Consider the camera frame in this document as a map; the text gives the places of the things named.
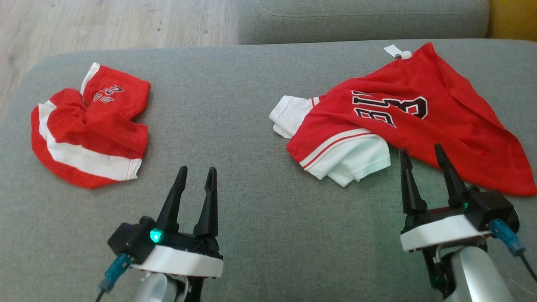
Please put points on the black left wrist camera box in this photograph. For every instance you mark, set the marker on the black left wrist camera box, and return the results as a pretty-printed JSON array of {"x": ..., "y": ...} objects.
[{"x": 128, "y": 241}]

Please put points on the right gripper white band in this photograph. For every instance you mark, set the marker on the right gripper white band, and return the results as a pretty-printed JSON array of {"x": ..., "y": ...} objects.
[{"x": 436, "y": 233}]

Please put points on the red jersey with black number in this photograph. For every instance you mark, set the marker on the red jersey with black number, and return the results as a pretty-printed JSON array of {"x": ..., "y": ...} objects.
[{"x": 440, "y": 130}]

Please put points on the red shorts with white stripe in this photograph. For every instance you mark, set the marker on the red shorts with white stripe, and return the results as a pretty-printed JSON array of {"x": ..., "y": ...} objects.
[{"x": 96, "y": 134}]

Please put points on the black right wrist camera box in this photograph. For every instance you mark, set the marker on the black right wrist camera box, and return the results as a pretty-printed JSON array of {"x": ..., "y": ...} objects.
[{"x": 491, "y": 207}]

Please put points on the grey stitched sofa seat cushion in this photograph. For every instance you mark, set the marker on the grey stitched sofa seat cushion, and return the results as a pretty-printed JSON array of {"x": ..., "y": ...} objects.
[{"x": 361, "y": 23}]

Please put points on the large grey fabric sofa seat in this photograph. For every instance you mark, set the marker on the large grey fabric sofa seat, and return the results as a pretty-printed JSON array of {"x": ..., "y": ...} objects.
[{"x": 251, "y": 188}]

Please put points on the large yellow sofa back cushion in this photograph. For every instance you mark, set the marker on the large yellow sofa back cushion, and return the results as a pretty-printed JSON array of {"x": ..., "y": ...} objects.
[{"x": 514, "y": 19}]

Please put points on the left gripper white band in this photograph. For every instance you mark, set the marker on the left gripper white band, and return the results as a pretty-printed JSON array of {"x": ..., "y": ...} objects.
[{"x": 184, "y": 260}]

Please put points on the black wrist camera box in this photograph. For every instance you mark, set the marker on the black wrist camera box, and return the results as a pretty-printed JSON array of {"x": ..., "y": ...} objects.
[
  {"x": 491, "y": 207},
  {"x": 128, "y": 241}
]

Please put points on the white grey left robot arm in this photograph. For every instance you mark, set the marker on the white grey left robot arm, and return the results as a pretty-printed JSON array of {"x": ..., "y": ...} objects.
[{"x": 151, "y": 289}]

